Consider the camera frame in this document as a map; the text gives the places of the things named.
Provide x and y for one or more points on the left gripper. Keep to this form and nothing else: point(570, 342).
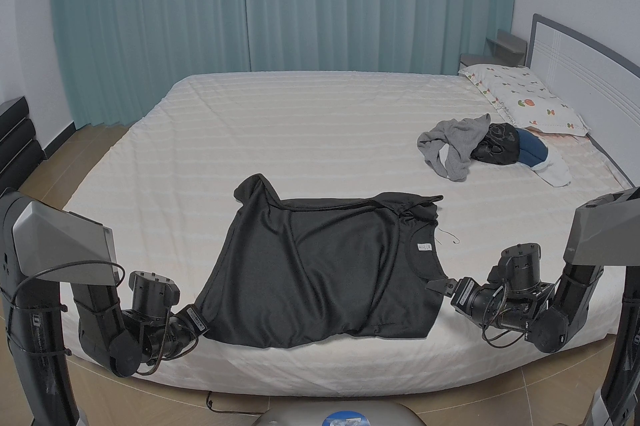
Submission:
point(185, 334)

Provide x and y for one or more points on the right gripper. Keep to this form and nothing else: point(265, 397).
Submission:
point(480, 304)

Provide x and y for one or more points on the black T-shirt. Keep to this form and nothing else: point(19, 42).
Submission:
point(310, 264)

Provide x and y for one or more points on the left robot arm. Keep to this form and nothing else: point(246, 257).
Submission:
point(55, 234)

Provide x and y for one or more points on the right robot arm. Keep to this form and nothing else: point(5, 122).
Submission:
point(590, 224)

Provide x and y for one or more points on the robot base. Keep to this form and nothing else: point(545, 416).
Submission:
point(340, 414)

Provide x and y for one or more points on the bed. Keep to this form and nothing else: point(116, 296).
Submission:
point(300, 124)

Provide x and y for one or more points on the white garment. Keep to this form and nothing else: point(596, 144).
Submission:
point(555, 171)

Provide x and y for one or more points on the shiny black garment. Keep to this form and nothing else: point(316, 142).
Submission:
point(497, 144)

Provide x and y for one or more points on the dark blue garment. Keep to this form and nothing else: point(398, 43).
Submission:
point(532, 149)

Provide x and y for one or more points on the grey garment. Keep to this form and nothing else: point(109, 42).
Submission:
point(457, 139)

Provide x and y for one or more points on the white printed pillow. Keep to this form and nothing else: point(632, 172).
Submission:
point(525, 94)

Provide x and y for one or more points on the grey bedside table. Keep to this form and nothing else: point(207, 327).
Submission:
point(505, 47)

